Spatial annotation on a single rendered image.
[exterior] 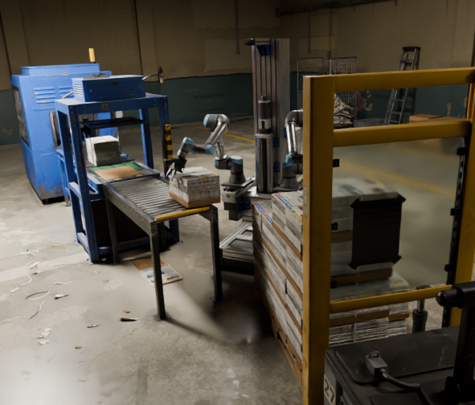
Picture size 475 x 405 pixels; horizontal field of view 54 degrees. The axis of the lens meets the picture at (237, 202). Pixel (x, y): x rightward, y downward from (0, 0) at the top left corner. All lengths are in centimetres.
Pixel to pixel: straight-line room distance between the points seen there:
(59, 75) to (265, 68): 347
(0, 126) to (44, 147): 515
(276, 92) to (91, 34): 859
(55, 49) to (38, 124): 540
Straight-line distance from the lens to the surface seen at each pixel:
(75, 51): 1216
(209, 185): 366
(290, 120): 388
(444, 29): 1053
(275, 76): 410
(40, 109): 683
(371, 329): 262
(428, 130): 197
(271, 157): 413
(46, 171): 695
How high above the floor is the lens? 195
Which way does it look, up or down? 18 degrees down
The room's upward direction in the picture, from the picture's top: 2 degrees counter-clockwise
